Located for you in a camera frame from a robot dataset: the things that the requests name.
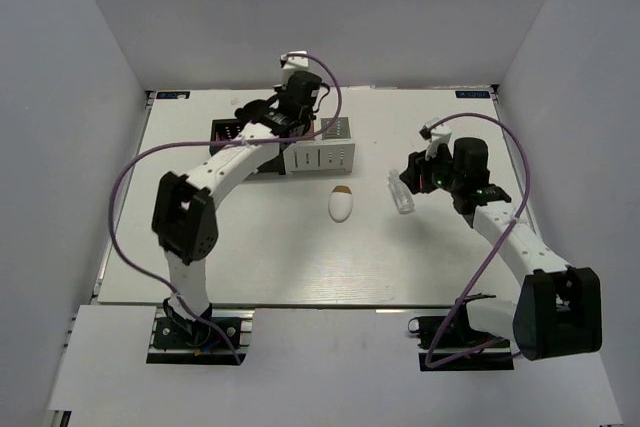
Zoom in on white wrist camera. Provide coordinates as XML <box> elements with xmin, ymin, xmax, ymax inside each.
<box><xmin>280</xmin><ymin>50</ymin><xmax>309</xmax><ymax>84</ymax></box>
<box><xmin>419</xmin><ymin>118</ymin><xmax>452</xmax><ymax>159</ymax></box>

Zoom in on white organizer box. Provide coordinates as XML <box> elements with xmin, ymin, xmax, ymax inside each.
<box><xmin>283</xmin><ymin>117</ymin><xmax>356</xmax><ymax>175</ymax></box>

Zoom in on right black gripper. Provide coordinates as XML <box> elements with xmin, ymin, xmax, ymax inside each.
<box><xmin>399</xmin><ymin>140</ymin><xmax>463</xmax><ymax>195</ymax></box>

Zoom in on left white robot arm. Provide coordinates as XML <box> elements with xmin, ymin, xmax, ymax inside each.
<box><xmin>151</xmin><ymin>70</ymin><xmax>324</xmax><ymax>346</ymax></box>

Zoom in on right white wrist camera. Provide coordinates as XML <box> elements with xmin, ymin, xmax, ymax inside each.
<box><xmin>419</xmin><ymin>118</ymin><xmax>452</xmax><ymax>159</ymax></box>

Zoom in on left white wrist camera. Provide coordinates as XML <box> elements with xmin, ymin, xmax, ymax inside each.
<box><xmin>280</xmin><ymin>50</ymin><xmax>309</xmax><ymax>84</ymax></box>

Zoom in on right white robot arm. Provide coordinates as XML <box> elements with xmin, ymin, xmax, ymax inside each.
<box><xmin>399</xmin><ymin>137</ymin><xmax>603</xmax><ymax>361</ymax></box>

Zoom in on clear plastic bottle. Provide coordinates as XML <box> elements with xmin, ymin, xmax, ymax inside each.
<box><xmin>388</xmin><ymin>169</ymin><xmax>415</xmax><ymax>215</ymax></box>

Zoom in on white oval makeup sponge case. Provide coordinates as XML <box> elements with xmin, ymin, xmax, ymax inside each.
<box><xmin>328</xmin><ymin>185</ymin><xmax>353</xmax><ymax>223</ymax></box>

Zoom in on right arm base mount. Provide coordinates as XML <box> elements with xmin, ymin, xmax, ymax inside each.
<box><xmin>407</xmin><ymin>309</ymin><xmax>514</xmax><ymax>373</ymax></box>

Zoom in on black organizer box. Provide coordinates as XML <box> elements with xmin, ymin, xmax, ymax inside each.
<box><xmin>203</xmin><ymin>119</ymin><xmax>285</xmax><ymax>175</ymax></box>

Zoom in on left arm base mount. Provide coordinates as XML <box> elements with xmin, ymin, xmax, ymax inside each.
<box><xmin>146</xmin><ymin>300</ymin><xmax>253</xmax><ymax>366</ymax></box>

